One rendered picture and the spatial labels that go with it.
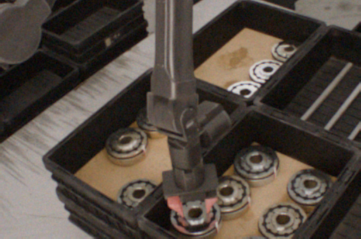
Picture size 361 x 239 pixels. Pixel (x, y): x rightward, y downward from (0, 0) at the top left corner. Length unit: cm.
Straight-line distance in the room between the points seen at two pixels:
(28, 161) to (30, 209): 19
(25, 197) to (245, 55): 73
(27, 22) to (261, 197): 71
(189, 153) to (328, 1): 265
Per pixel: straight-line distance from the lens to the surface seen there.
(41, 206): 155
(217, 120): 106
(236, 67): 163
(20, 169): 168
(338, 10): 348
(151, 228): 112
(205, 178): 110
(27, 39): 76
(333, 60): 165
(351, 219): 124
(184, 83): 97
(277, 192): 128
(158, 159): 139
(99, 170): 140
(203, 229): 115
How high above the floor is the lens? 179
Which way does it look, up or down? 41 degrees down
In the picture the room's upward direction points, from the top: 10 degrees counter-clockwise
